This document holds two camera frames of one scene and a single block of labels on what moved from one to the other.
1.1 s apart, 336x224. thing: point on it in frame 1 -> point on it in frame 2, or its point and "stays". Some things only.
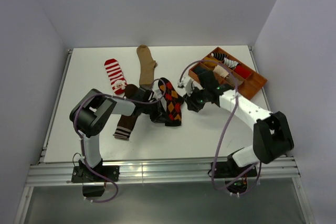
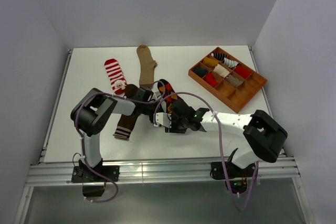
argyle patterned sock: [174, 102] stays
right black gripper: [192, 105] -> [173, 129]
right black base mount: [235, 177] stays
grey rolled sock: [233, 80] stays
